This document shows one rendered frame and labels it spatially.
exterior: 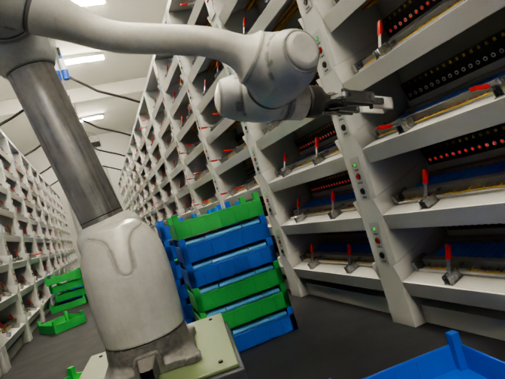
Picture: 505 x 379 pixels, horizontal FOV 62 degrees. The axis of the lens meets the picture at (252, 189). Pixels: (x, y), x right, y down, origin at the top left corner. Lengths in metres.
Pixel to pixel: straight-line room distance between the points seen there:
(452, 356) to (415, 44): 0.66
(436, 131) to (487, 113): 0.13
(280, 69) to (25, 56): 0.57
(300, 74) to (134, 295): 0.48
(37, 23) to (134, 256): 0.47
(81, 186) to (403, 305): 0.89
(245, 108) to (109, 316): 0.48
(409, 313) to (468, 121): 0.57
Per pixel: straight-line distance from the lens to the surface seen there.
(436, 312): 1.25
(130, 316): 0.79
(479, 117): 0.93
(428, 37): 0.99
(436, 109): 1.05
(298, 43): 0.77
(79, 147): 1.02
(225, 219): 1.39
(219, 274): 1.39
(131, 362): 0.83
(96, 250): 0.81
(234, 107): 0.91
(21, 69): 1.07
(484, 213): 0.97
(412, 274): 1.25
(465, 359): 1.02
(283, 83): 0.78
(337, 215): 1.44
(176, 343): 0.83
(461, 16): 0.94
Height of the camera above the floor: 0.46
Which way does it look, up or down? 1 degrees up
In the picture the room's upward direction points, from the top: 16 degrees counter-clockwise
